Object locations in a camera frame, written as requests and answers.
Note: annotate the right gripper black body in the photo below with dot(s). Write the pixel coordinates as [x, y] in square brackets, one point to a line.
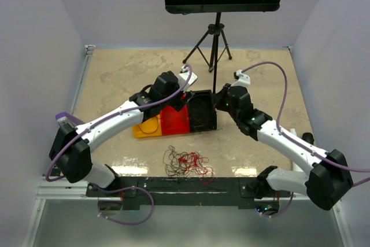
[222, 102]

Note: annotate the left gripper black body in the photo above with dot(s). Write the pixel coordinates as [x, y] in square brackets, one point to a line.
[177, 102]

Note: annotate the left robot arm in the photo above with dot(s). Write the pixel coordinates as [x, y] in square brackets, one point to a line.
[73, 144]

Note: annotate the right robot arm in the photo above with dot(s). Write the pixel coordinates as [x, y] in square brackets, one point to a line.
[324, 176]

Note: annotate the red plastic bin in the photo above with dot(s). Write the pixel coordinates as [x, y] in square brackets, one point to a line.
[174, 122]

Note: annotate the black plastic bin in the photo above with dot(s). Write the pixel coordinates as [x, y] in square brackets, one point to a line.
[202, 114]

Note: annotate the yellow plastic bin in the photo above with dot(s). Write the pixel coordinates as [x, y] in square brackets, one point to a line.
[149, 128]

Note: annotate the black cylinder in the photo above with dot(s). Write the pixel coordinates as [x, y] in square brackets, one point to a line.
[308, 137]

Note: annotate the purple holder block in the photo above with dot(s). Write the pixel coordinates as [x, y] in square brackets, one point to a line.
[66, 118]

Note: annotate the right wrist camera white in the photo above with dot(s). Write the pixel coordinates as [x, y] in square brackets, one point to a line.
[241, 79]

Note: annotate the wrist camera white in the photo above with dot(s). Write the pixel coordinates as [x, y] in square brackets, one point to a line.
[241, 79]
[186, 78]

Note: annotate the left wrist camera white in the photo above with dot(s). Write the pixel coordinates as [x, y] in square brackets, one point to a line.
[186, 78]

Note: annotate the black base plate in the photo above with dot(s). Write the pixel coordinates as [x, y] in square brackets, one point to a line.
[175, 191]

